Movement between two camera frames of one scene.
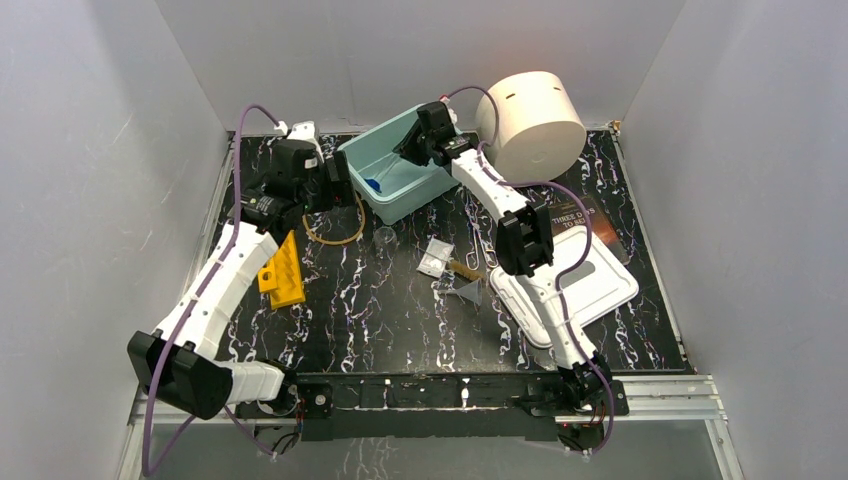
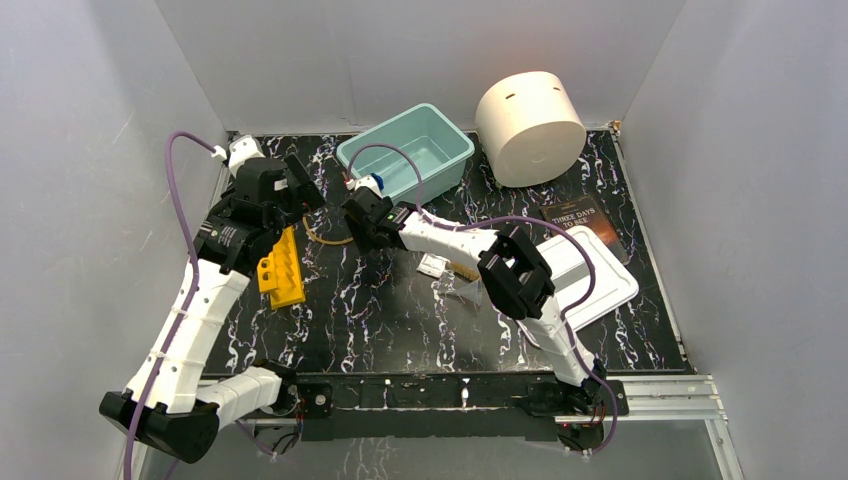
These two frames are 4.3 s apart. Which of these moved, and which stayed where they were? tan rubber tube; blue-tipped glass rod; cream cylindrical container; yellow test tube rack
Moved: blue-tipped glass rod
Stayed: yellow test tube rack; tan rubber tube; cream cylindrical container
